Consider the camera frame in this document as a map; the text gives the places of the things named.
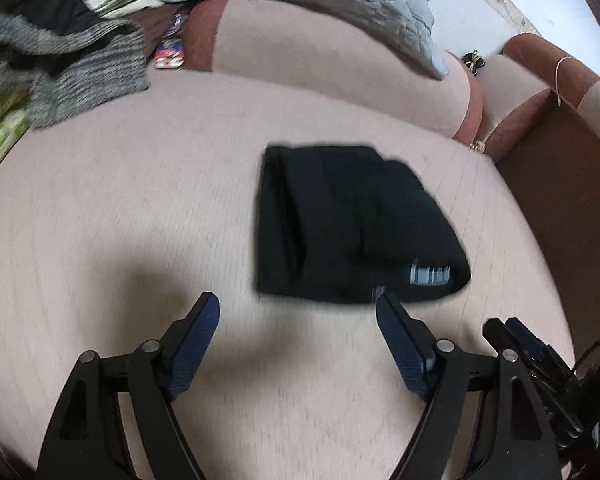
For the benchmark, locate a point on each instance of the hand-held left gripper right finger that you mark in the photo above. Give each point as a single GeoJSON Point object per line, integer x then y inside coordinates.
{"type": "Point", "coordinates": [405, 350]}

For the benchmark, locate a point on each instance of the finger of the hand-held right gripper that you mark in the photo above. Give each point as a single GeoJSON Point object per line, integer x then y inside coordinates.
{"type": "Point", "coordinates": [497, 334]}
{"type": "Point", "coordinates": [527, 342]}

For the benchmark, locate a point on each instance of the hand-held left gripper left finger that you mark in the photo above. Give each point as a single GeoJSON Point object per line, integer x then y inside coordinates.
{"type": "Point", "coordinates": [192, 349]}

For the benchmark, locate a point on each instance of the black pants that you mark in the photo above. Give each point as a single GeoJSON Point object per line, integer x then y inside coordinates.
{"type": "Point", "coordinates": [350, 225]}

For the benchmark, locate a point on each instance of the small gold ornament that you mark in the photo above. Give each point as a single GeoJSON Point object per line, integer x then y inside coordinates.
{"type": "Point", "coordinates": [476, 146]}

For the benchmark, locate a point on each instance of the pink sofa armrest cushion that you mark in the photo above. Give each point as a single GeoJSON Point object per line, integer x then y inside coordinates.
{"type": "Point", "coordinates": [515, 95]}

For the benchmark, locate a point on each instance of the black and gold trinket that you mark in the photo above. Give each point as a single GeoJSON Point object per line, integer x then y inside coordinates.
{"type": "Point", "coordinates": [474, 61]}

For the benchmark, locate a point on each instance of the green printed blanket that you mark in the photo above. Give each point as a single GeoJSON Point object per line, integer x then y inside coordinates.
{"type": "Point", "coordinates": [0, 135]}

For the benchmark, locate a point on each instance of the houndstooth grey coat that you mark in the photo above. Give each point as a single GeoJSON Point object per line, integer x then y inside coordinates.
{"type": "Point", "coordinates": [75, 75]}

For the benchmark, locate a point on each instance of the colourful printed packet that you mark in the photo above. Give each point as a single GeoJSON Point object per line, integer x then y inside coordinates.
{"type": "Point", "coordinates": [170, 50]}

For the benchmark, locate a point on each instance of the pink sofa back cushion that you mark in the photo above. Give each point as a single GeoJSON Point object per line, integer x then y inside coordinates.
{"type": "Point", "coordinates": [330, 45]}

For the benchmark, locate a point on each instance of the black garment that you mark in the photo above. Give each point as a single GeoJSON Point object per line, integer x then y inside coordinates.
{"type": "Point", "coordinates": [52, 5]}

